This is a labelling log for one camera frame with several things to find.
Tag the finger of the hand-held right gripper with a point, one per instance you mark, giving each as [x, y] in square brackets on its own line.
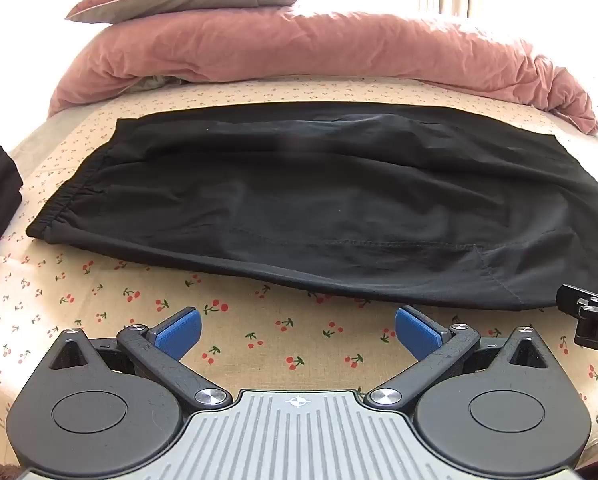
[571, 297]

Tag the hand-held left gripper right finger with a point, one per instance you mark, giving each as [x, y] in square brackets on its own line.
[416, 332]

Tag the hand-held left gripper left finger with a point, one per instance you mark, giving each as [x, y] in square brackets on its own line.
[179, 332]

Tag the black pants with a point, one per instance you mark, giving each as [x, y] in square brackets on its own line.
[299, 200]

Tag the cherry print bed sheet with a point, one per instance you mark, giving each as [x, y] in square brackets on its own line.
[279, 330]

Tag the pink duvet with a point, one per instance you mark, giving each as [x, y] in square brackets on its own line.
[289, 45]

